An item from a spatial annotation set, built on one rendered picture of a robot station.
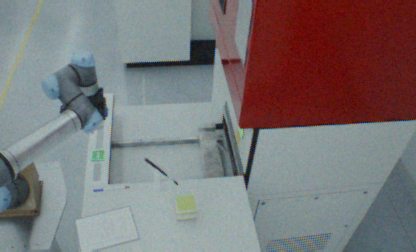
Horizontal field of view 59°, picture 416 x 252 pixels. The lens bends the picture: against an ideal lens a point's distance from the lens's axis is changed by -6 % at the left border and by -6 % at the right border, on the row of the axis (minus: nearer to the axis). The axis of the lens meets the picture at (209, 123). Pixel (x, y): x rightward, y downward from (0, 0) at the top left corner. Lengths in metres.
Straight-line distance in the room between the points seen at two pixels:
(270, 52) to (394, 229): 1.96
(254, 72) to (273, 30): 0.15
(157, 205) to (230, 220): 0.27
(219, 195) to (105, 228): 0.44
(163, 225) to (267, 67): 0.66
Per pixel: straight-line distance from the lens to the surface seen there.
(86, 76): 1.33
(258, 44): 1.16
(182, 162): 1.79
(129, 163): 1.80
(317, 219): 2.02
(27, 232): 1.69
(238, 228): 1.43
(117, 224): 1.44
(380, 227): 2.85
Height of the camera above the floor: 2.18
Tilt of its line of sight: 44 degrees down
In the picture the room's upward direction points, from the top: 4 degrees clockwise
